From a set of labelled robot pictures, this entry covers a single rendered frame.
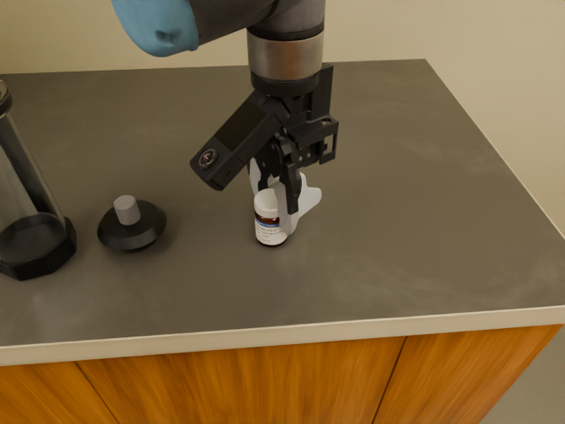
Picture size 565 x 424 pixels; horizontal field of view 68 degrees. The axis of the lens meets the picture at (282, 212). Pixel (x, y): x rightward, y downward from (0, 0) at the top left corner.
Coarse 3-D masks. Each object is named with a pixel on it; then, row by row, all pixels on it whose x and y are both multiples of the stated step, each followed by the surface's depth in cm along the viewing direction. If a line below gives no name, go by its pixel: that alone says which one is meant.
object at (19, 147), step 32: (0, 96) 42; (0, 128) 42; (0, 160) 43; (32, 160) 48; (0, 192) 45; (32, 192) 48; (0, 224) 47; (32, 224) 49; (64, 224) 55; (0, 256) 51; (32, 256) 51
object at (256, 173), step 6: (252, 162) 53; (252, 168) 54; (258, 168) 52; (264, 168) 52; (252, 174) 54; (258, 174) 53; (264, 174) 53; (270, 174) 53; (252, 180) 55; (258, 180) 54; (264, 180) 54; (270, 180) 57; (276, 180) 58; (252, 186) 56; (258, 186) 55; (264, 186) 55
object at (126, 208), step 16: (112, 208) 58; (128, 208) 54; (144, 208) 58; (160, 208) 59; (112, 224) 55; (128, 224) 55; (144, 224) 55; (160, 224) 56; (112, 240) 54; (128, 240) 54; (144, 240) 54
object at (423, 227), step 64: (384, 64) 99; (64, 128) 79; (128, 128) 79; (192, 128) 79; (384, 128) 79; (448, 128) 79; (64, 192) 66; (128, 192) 66; (192, 192) 66; (384, 192) 66; (448, 192) 66; (512, 192) 66; (128, 256) 56; (192, 256) 56; (256, 256) 56; (320, 256) 56; (384, 256) 56; (448, 256) 56; (512, 256) 56; (0, 320) 49; (64, 320) 49; (128, 320) 49; (192, 320) 49; (256, 320) 49; (320, 320) 49; (384, 320) 49; (448, 320) 50; (512, 320) 52
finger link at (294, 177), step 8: (288, 160) 47; (288, 168) 46; (296, 168) 47; (280, 176) 48; (288, 176) 46; (296, 176) 47; (288, 184) 47; (296, 184) 47; (288, 192) 48; (296, 192) 48; (288, 200) 49; (296, 200) 49; (288, 208) 49; (296, 208) 50
